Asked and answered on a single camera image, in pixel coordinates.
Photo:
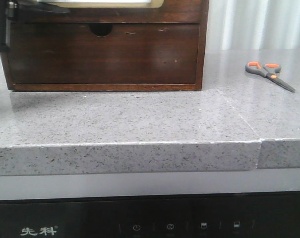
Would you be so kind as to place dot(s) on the white curtain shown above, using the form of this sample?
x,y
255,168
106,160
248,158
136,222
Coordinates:
x,y
253,25

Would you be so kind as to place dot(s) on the black appliance control panel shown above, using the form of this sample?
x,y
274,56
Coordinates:
x,y
244,215

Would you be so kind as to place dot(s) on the white drawer handle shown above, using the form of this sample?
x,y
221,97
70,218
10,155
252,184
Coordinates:
x,y
99,1

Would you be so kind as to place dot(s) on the grey orange scissors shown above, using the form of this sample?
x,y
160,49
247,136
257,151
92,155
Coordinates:
x,y
269,71

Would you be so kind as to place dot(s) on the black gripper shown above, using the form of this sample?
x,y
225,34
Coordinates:
x,y
8,9

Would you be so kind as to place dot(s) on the dark brown wooden drawer cabinet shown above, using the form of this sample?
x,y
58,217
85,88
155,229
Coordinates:
x,y
102,30

